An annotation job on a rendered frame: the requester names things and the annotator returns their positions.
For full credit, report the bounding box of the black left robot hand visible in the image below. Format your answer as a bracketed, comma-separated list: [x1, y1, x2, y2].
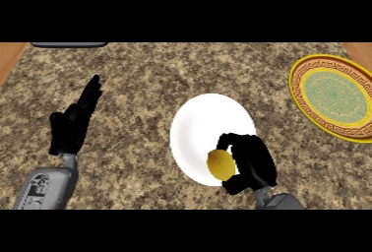
[48, 74, 105, 157]

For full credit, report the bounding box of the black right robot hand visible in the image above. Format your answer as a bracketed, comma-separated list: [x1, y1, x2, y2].
[216, 132, 279, 196]

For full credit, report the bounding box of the yellow lemon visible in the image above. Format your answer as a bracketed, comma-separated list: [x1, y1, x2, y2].
[207, 148, 238, 182]

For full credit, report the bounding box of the white plate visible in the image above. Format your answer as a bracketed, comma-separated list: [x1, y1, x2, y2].
[169, 93, 257, 187]

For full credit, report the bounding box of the yellow patterned plate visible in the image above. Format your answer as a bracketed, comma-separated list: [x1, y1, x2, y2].
[288, 53, 372, 145]

